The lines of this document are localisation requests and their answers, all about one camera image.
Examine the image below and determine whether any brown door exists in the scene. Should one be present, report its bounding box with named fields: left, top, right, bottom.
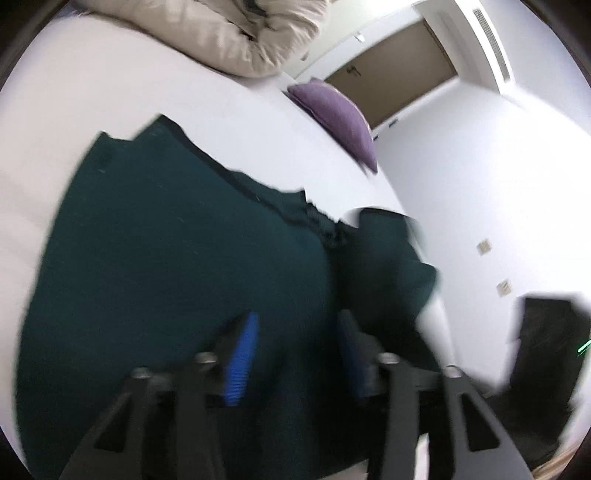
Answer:
left=325, top=20, right=457, bottom=129

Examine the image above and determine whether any rolled beige duvet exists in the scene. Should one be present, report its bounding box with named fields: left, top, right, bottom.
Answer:
left=82, top=0, right=331, bottom=78

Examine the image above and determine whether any ceiling air vent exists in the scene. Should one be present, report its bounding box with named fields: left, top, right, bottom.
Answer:
left=473, top=9, right=511, bottom=81

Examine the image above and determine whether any wall switch plate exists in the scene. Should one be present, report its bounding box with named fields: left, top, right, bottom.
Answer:
left=477, top=239, right=492, bottom=256

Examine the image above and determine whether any purple cushion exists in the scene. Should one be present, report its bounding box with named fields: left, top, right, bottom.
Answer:
left=286, top=78, right=378, bottom=174

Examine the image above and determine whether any black camera box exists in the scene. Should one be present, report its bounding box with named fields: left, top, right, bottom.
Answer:
left=487, top=296, right=590, bottom=470

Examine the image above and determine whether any dark green sweater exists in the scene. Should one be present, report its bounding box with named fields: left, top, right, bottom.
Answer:
left=16, top=117, right=438, bottom=479

